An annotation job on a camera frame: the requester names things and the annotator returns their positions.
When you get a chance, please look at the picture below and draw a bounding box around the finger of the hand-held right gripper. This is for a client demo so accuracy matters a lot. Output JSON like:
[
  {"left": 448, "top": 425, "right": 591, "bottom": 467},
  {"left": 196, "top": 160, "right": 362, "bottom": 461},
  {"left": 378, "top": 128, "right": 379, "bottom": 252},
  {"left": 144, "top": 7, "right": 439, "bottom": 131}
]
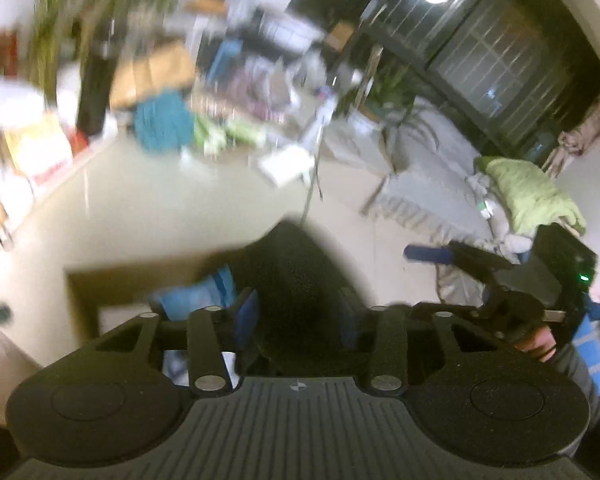
[
  {"left": 403, "top": 241, "right": 515, "bottom": 273},
  {"left": 411, "top": 285, "right": 548, "bottom": 333}
]

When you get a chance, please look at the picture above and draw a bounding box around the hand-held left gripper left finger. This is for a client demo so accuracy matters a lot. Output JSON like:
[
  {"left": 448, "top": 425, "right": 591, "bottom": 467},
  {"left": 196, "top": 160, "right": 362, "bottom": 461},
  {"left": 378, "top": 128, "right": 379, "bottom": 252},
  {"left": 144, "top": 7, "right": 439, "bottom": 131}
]
[{"left": 94, "top": 287, "right": 260, "bottom": 395}]

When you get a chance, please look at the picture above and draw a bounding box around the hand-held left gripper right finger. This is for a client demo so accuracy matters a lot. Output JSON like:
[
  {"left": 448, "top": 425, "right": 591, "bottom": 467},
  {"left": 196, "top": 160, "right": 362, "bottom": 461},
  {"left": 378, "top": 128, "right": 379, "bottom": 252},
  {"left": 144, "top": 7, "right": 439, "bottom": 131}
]
[{"left": 339, "top": 290, "right": 492, "bottom": 394}]

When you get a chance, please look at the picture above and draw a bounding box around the blue plastic packet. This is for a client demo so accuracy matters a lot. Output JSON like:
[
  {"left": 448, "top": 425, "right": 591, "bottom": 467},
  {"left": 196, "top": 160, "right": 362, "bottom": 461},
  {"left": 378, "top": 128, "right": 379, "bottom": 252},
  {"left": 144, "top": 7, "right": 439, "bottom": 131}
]
[{"left": 149, "top": 266, "right": 242, "bottom": 328}]

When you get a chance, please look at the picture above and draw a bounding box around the brown cardboard box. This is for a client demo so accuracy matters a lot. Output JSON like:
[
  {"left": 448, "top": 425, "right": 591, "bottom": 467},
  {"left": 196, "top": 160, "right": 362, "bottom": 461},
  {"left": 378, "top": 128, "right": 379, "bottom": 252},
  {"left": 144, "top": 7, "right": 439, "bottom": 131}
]
[{"left": 64, "top": 240, "right": 381, "bottom": 377}]

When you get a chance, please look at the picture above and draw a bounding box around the person's right hand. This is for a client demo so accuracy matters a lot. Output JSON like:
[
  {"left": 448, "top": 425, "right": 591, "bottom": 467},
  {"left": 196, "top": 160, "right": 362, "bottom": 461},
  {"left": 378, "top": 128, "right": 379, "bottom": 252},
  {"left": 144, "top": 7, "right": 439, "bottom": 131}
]
[{"left": 514, "top": 326, "right": 562, "bottom": 364}]

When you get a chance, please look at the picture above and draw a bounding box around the green blanket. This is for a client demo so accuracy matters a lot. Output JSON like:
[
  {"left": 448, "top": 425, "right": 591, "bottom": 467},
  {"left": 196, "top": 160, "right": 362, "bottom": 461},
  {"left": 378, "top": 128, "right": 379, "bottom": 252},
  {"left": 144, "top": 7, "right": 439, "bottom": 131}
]
[{"left": 472, "top": 156, "right": 588, "bottom": 237}]

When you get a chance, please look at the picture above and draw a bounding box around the flat white box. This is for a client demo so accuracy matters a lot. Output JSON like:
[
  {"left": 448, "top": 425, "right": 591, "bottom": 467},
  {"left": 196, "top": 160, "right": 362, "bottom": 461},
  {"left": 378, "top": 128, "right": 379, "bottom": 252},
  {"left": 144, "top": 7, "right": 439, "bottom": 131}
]
[{"left": 257, "top": 144, "right": 317, "bottom": 188}]

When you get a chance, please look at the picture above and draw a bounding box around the small potted plant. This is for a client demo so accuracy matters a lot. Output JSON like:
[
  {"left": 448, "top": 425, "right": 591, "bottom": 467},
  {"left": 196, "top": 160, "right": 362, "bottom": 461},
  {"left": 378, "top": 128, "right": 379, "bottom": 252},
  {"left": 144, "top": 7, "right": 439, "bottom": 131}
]
[{"left": 347, "top": 45, "right": 438, "bottom": 161}]

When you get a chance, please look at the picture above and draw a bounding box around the white handheld fan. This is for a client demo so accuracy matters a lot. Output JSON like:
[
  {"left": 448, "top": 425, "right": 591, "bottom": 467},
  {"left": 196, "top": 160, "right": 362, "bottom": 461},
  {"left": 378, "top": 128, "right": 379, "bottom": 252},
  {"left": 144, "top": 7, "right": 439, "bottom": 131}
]
[{"left": 300, "top": 91, "right": 338, "bottom": 157}]

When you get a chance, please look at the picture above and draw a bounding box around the green wet wipes pack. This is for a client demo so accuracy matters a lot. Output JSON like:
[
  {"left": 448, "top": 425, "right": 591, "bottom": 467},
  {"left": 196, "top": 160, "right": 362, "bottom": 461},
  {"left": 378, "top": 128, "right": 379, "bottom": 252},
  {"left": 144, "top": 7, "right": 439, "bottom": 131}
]
[
  {"left": 225, "top": 117, "right": 268, "bottom": 147},
  {"left": 192, "top": 114, "right": 228, "bottom": 158}
]

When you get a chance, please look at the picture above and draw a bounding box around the dark framed window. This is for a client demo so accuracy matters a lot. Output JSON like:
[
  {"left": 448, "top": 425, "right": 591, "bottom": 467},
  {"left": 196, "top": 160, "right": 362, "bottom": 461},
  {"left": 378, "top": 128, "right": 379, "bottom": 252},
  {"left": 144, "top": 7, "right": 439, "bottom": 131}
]
[{"left": 350, "top": 0, "right": 600, "bottom": 161}]

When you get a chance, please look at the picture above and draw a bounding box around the teal bath loofah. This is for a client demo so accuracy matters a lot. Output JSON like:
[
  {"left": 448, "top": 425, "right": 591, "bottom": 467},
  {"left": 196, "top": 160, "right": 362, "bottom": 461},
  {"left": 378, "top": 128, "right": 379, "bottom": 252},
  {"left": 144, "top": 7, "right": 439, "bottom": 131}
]
[{"left": 130, "top": 87, "right": 197, "bottom": 155}]

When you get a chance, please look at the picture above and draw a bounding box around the white plastic tray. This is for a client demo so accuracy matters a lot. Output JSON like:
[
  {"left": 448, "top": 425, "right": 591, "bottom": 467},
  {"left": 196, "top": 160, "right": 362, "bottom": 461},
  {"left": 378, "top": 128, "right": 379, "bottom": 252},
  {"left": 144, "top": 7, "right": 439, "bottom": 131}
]
[{"left": 0, "top": 125, "right": 126, "bottom": 221}]

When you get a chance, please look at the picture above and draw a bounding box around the red flat packet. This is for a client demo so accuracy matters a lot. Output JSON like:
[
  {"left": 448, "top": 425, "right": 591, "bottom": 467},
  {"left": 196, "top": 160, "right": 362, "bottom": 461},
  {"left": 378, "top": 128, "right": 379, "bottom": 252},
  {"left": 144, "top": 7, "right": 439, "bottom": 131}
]
[{"left": 67, "top": 130, "right": 92, "bottom": 158}]

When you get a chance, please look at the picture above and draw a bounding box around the blue carton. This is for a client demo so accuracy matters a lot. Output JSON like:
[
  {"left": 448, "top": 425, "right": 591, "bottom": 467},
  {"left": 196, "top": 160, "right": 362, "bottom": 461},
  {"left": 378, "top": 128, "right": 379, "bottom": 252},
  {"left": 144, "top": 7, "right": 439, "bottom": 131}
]
[{"left": 204, "top": 39, "right": 241, "bottom": 91}]

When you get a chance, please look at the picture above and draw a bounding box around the brown paper envelope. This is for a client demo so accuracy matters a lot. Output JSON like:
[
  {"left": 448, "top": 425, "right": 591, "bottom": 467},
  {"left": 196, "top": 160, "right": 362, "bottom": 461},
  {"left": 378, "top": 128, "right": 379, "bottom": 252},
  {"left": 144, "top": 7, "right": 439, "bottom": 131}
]
[{"left": 109, "top": 40, "right": 197, "bottom": 110}]

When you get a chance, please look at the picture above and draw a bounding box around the yellow medicine box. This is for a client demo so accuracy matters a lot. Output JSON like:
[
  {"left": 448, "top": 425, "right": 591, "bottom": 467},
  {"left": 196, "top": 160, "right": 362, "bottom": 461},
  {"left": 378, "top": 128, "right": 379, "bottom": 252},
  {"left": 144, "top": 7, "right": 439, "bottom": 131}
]
[{"left": 0, "top": 110, "right": 76, "bottom": 181}]

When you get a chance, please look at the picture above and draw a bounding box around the black thermos bottle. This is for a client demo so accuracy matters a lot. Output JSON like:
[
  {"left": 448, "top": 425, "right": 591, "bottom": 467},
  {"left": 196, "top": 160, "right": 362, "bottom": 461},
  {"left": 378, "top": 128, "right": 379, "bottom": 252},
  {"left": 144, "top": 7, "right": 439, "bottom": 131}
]
[{"left": 75, "top": 42, "right": 117, "bottom": 136}]

